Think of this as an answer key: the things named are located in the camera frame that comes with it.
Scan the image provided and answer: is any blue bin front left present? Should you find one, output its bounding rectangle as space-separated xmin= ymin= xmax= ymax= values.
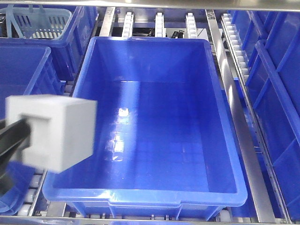
xmin=0 ymin=44 xmax=64 ymax=216

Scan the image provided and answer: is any blue bin back left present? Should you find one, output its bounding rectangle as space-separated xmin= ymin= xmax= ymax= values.
xmin=0 ymin=5 xmax=98 ymax=81

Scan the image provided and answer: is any light blue plastic basket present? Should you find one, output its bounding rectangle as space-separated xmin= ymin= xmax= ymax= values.
xmin=0 ymin=4 xmax=72 ymax=40

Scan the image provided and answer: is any large blue target bin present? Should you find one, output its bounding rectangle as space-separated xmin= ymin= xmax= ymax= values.
xmin=42 ymin=37 xmax=248 ymax=220

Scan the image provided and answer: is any gray hollow cube base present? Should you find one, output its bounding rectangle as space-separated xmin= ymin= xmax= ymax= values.
xmin=5 ymin=94 xmax=97 ymax=173

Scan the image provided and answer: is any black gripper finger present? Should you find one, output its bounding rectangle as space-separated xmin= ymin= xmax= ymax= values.
xmin=0 ymin=119 xmax=31 ymax=164

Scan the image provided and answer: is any white roller track right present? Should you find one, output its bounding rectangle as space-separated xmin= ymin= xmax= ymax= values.
xmin=221 ymin=13 xmax=249 ymax=82

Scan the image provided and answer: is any blue bin right side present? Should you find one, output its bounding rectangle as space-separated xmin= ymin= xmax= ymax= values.
xmin=230 ymin=10 xmax=300 ymax=221

